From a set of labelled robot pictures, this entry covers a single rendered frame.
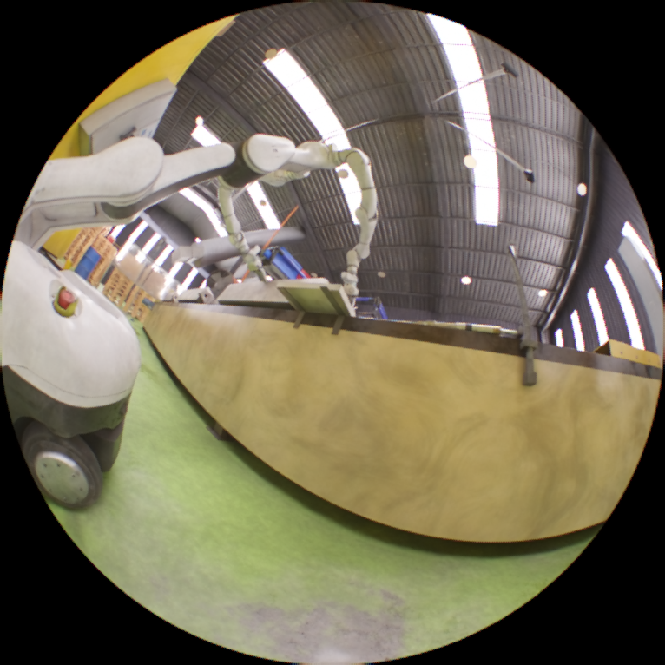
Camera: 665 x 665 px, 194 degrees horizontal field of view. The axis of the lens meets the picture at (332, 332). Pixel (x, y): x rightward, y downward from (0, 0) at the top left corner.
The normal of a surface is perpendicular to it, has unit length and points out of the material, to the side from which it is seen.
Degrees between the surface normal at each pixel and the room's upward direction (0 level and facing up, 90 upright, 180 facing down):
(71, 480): 90
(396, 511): 90
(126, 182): 95
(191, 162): 90
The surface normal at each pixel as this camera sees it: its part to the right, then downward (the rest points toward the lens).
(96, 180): 0.86, 0.26
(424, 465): -0.40, -0.47
